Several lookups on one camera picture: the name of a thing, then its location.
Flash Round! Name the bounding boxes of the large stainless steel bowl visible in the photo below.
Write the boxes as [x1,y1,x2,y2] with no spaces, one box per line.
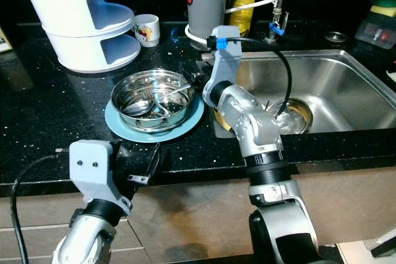
[110,69,198,134]

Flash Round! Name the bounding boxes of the steel spoon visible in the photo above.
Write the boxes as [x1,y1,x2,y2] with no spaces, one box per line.
[124,83,192,117]

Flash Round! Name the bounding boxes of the light blue plate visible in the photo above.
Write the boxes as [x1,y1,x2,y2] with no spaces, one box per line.
[103,93,207,145]

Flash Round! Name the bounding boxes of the long steel utensil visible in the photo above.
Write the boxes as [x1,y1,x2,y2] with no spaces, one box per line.
[148,97,180,121]

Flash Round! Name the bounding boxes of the cream plate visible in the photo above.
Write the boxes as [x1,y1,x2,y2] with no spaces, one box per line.
[213,104,237,139]

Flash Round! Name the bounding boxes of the white mug with red print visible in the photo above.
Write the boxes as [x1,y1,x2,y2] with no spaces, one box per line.
[133,14,161,49]

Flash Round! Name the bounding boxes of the beige cabinet door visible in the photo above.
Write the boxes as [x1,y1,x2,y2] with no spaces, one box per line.
[129,179,253,260]
[308,167,396,247]

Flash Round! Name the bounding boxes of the grey cylindrical water filter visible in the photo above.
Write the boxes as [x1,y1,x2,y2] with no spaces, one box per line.
[184,0,231,37]

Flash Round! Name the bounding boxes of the yellow cooking oil bottle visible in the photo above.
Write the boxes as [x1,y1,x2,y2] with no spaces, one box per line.
[225,0,256,38]

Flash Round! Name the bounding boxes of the chrome faucet with blue clip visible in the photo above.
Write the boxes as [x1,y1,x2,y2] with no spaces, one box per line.
[265,0,293,46]

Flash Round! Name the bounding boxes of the small steel bowl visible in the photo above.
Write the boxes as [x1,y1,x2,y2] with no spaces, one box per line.
[269,96,315,136]

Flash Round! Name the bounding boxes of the white blue tiered plastic rack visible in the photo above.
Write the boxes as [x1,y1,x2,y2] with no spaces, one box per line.
[15,0,135,75]

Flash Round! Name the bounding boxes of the round metal lid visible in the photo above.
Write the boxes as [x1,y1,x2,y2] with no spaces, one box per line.
[327,30,352,44]

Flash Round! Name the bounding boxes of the stainless steel sink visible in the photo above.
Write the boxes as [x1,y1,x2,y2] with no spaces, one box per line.
[200,49,396,139]

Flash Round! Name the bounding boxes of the clear plastic container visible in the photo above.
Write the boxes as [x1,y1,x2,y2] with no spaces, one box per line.
[355,9,396,50]

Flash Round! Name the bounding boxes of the green yellow sponge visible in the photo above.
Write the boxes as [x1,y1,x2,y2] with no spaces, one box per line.
[369,0,396,19]

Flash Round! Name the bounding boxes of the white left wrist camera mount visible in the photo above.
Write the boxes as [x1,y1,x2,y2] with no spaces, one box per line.
[68,140,134,216]

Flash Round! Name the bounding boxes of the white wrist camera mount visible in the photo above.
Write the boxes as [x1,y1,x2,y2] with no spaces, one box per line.
[202,26,244,108]
[68,140,134,216]

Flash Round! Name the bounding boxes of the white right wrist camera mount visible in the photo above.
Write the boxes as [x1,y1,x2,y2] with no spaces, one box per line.
[202,26,244,108]

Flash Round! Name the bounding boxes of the white water hose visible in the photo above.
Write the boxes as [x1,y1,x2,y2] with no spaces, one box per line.
[184,0,301,48]

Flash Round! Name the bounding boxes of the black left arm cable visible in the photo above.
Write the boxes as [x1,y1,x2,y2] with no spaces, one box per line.
[9,150,72,264]

